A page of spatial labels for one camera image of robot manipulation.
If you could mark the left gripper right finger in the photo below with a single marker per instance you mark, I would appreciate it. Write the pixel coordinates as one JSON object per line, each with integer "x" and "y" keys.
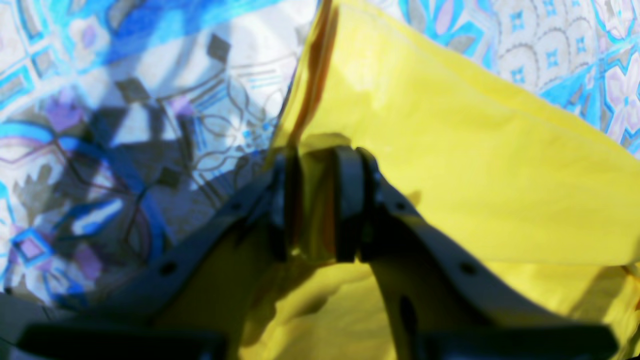
{"x": 441, "y": 302}

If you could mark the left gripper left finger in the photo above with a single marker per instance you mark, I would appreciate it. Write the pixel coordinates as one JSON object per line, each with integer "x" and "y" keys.
{"x": 191, "y": 303}

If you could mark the yellow T-shirt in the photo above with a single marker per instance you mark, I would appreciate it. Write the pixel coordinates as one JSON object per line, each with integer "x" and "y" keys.
{"x": 543, "y": 199}

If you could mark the patterned tile tablecloth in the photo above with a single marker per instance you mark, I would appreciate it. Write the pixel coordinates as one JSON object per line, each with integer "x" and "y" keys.
{"x": 126, "y": 123}

